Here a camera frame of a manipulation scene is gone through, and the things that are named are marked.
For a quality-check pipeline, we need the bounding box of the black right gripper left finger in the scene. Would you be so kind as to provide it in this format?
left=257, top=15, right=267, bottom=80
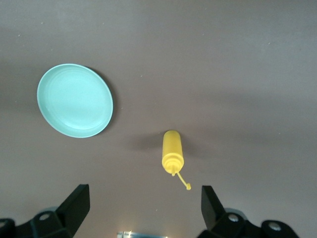
left=0, top=183, right=90, bottom=238

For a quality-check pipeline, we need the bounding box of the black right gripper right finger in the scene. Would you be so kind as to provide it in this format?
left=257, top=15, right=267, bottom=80
left=198, top=185, right=300, bottom=238

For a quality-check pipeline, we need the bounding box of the yellow mustard squeeze bottle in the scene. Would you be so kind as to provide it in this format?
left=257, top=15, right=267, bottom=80
left=161, top=130, right=192, bottom=191

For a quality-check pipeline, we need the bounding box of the pale green plate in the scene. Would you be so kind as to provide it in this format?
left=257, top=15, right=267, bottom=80
left=36, top=63, right=114, bottom=138

